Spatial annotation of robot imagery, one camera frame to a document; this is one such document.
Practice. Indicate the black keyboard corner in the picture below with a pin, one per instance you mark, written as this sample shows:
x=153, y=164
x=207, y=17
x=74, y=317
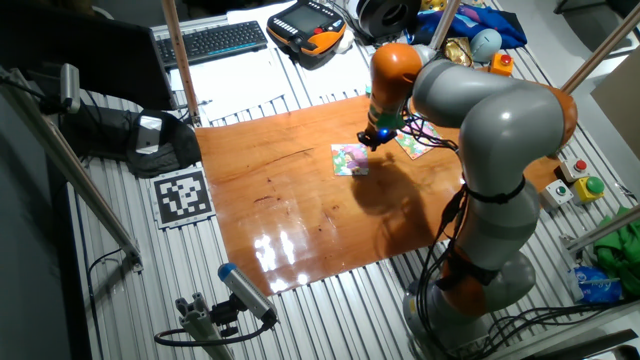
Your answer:
x=210, y=42

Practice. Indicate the silver camera blue end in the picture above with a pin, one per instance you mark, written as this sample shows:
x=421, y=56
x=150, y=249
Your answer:
x=247, y=292

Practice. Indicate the grey egg shaped object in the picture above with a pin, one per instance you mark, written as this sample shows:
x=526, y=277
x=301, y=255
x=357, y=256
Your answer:
x=485, y=45

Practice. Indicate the copper coloured frame post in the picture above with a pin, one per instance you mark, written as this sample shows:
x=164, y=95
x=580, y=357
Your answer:
x=181, y=65

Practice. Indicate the blue plastic bag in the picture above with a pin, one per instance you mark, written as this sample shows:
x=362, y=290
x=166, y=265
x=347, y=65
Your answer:
x=595, y=285

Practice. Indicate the white paper sheet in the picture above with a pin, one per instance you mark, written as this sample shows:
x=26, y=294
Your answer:
x=235, y=85

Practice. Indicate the orange round object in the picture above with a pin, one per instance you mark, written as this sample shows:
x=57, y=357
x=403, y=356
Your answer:
x=501, y=65

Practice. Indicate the butterfly puzzle tray board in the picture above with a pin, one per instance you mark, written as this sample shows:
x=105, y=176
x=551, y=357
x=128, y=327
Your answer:
x=412, y=145

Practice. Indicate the black fabric bag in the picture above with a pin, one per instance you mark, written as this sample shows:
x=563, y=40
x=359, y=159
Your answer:
x=170, y=150

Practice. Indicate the black computer monitor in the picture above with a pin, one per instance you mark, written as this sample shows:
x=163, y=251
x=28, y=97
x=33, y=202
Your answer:
x=90, y=55

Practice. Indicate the green cloth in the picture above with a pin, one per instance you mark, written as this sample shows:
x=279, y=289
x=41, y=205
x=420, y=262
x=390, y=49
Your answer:
x=620, y=250

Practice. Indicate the silver depth camera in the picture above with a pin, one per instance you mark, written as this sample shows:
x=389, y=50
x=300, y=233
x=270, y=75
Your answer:
x=70, y=87

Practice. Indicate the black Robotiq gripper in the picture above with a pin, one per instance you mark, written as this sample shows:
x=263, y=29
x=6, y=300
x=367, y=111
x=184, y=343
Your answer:
x=384, y=136

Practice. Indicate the silver frame post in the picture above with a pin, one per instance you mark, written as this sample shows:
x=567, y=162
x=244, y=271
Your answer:
x=445, y=25

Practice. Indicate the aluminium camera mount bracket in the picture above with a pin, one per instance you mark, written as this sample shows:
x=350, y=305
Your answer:
x=200, y=325

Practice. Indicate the black orange teach pendant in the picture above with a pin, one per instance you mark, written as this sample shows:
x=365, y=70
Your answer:
x=305, y=27

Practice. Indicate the black white fiducial marker board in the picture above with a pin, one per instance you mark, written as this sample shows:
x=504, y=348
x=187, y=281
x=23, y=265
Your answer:
x=182, y=197

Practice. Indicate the yellow toy figure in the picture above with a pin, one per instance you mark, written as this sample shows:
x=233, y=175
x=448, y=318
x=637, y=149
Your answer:
x=433, y=5

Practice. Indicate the black round device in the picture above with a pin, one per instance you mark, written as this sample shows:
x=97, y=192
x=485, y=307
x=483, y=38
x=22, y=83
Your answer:
x=387, y=17

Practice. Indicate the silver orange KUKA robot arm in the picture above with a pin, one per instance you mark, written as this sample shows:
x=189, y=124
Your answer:
x=500, y=125

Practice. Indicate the yellow box green button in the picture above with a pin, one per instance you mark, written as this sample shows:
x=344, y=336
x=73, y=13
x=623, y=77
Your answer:
x=589, y=190

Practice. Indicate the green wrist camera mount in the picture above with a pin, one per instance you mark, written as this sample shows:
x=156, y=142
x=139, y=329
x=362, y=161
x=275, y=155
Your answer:
x=387, y=121

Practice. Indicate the beige cardboard panel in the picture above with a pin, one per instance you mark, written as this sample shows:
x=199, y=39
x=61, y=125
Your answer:
x=620, y=100

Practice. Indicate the gold foil object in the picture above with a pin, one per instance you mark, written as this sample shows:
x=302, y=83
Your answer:
x=457, y=52

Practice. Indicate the aluminium frame beam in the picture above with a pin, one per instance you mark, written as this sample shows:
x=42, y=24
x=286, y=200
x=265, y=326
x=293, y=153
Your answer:
x=70, y=165
x=605, y=227

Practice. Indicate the metal post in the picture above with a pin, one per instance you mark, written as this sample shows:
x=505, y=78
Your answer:
x=600, y=50

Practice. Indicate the white small box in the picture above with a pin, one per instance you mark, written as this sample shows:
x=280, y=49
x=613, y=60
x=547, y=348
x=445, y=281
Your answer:
x=556, y=194

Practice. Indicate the assembled butterfly jigsaw puzzle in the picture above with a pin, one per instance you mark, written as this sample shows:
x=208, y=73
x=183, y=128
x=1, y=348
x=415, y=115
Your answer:
x=342, y=162

